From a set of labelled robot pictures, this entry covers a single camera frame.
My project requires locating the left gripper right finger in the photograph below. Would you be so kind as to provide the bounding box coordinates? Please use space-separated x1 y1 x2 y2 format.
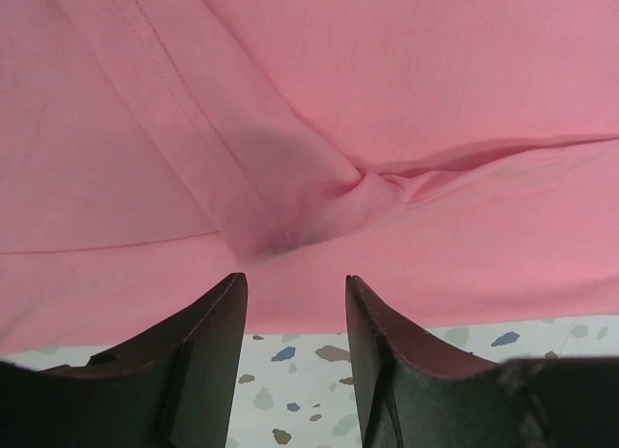
345 276 618 448

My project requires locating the light pink t-shirt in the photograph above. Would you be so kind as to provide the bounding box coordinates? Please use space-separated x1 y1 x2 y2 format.
1 0 618 354

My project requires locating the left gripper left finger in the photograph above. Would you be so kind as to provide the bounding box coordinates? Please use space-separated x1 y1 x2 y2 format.
1 273 248 448

